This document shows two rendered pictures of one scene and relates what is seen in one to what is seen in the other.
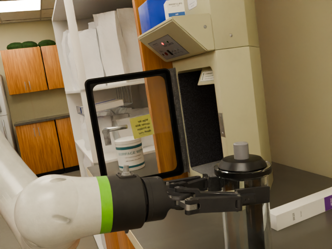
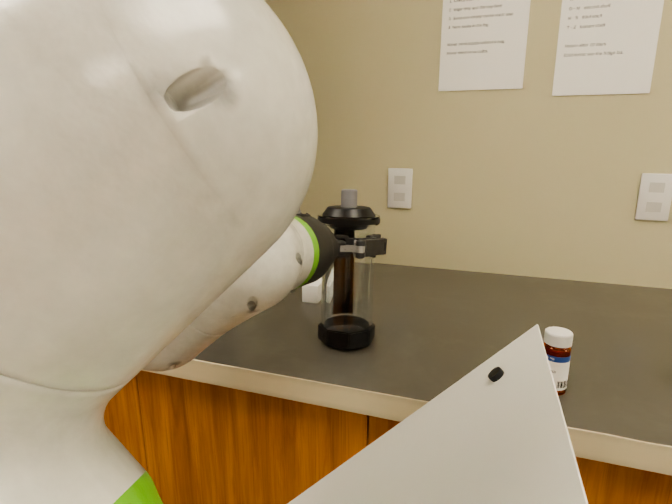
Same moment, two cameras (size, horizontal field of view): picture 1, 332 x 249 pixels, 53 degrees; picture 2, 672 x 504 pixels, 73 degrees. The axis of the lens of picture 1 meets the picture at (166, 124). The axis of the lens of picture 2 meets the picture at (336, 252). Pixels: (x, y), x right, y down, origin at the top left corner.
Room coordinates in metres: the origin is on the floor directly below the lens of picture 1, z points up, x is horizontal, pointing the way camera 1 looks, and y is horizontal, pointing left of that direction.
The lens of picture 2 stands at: (0.15, 0.49, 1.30)
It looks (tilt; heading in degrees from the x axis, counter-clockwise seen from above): 14 degrees down; 309
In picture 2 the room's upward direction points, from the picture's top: straight up
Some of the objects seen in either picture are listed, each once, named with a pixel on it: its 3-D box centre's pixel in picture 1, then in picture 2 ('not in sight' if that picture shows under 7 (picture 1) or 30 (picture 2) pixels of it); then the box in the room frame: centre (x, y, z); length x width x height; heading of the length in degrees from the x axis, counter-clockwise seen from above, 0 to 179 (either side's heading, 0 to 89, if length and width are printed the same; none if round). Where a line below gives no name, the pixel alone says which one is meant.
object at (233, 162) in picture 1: (241, 159); (348, 208); (0.63, -0.13, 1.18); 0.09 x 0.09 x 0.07
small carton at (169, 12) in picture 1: (174, 12); not in sight; (1.02, -0.07, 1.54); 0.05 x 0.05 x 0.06; 8
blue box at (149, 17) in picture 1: (158, 17); not in sight; (1.15, -0.03, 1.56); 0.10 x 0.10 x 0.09; 20
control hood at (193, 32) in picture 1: (171, 42); not in sight; (1.07, -0.06, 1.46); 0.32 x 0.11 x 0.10; 20
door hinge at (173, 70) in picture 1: (179, 121); not in sight; (1.22, -0.05, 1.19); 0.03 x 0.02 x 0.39; 20
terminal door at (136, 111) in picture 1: (136, 129); not in sight; (1.19, 0.11, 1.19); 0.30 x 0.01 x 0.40; 102
